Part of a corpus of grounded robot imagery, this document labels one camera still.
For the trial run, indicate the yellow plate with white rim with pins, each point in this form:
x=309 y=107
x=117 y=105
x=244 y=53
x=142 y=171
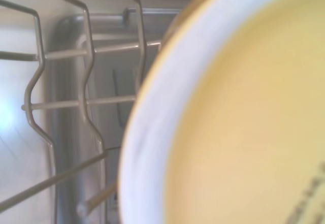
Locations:
x=241 y=107

